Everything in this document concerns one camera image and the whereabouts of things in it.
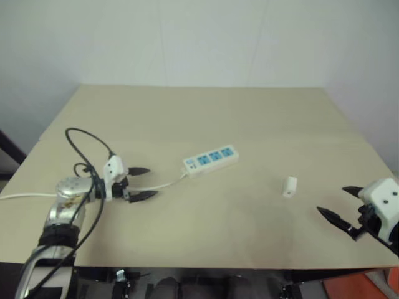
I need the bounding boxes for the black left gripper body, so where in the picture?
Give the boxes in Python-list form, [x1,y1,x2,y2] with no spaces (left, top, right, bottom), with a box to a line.
[111,177,130,202]

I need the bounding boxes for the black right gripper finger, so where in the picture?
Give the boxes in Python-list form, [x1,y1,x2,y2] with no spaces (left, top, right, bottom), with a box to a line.
[342,186,365,198]
[316,206,366,242]

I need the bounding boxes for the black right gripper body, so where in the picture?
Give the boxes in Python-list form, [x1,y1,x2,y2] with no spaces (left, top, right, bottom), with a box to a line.
[358,204,385,240]

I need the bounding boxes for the white plug adapter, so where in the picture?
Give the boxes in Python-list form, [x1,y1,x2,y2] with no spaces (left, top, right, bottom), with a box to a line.
[282,176,298,199]

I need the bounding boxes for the white power strip blue sockets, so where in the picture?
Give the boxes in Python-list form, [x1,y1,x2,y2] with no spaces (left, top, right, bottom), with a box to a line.
[182,143,241,179]

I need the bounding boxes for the orange object under table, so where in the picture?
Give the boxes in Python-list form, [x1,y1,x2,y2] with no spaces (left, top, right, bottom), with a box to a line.
[320,268,399,299]

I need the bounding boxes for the dark rounded shapes under table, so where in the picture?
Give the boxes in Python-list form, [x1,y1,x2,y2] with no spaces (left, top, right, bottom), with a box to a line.
[74,267,303,299]

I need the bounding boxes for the dark furniture edge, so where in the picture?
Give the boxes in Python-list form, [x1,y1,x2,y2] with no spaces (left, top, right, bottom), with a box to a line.
[0,129,28,180]

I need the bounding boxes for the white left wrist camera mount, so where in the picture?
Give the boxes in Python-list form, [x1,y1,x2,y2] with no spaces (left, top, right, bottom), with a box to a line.
[103,155,129,199]

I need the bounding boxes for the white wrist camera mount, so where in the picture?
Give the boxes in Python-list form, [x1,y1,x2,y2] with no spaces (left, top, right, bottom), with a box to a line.
[103,155,129,199]
[357,177,399,247]

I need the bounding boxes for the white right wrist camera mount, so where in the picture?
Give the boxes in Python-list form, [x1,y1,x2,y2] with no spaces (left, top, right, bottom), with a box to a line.
[357,177,399,247]

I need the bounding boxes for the white power strip cord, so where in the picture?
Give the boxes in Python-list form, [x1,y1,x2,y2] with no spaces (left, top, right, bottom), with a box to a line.
[0,167,190,201]

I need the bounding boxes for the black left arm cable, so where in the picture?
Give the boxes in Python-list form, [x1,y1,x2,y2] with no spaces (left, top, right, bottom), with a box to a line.
[18,127,117,299]

